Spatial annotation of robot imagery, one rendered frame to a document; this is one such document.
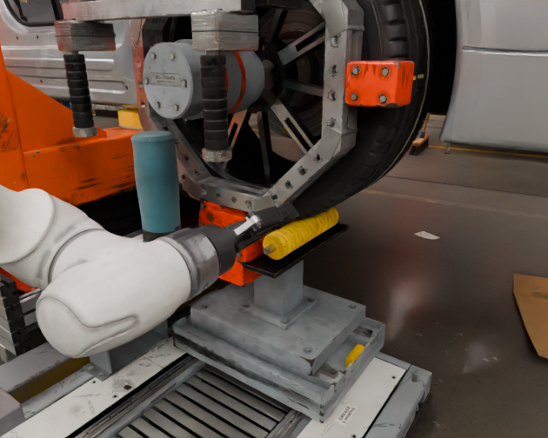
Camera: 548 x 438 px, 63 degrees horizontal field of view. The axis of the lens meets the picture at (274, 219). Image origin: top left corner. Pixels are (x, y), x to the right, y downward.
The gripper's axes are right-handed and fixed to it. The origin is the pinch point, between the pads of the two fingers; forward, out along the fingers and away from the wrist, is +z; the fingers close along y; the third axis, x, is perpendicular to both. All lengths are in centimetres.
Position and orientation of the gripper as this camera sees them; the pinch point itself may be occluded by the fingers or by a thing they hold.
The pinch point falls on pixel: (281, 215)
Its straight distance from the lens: 77.0
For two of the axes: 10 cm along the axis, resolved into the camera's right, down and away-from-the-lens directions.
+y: 5.8, -5.2, -6.3
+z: 5.8, -2.8, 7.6
